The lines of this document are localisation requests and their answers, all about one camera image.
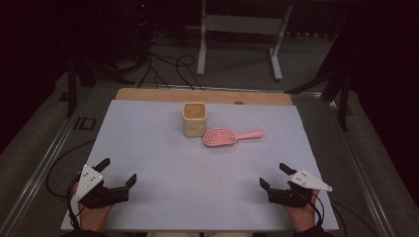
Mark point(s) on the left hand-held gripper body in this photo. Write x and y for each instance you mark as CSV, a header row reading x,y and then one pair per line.
x,y
95,194

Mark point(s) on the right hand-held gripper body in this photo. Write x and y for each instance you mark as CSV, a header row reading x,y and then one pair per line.
x,y
293,196

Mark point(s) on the pink hairbrush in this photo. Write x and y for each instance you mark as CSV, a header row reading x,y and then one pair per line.
x,y
219,137

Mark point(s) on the beige square cup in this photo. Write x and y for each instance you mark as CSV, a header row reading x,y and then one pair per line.
x,y
194,128

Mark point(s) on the person's right hand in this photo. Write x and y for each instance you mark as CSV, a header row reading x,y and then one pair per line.
x,y
304,217

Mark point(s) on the person's left hand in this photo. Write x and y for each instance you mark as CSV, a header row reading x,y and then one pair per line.
x,y
92,219

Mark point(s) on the black metal stand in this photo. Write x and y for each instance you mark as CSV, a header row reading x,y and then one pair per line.
x,y
343,98
71,89

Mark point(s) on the dark equipment with red light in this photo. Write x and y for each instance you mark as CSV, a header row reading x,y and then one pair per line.
x,y
131,29

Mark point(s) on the white metal stand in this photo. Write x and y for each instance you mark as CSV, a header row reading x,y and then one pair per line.
x,y
243,24

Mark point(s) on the aluminium floor rail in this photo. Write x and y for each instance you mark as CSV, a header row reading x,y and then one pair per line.
x,y
360,171
39,171

